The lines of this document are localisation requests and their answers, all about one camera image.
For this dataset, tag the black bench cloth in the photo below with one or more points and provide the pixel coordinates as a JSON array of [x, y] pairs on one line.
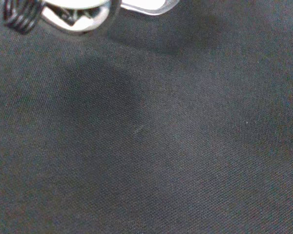
[[161, 146]]

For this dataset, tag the white oblong pellet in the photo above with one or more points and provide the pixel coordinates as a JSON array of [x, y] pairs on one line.
[[144, 3]]

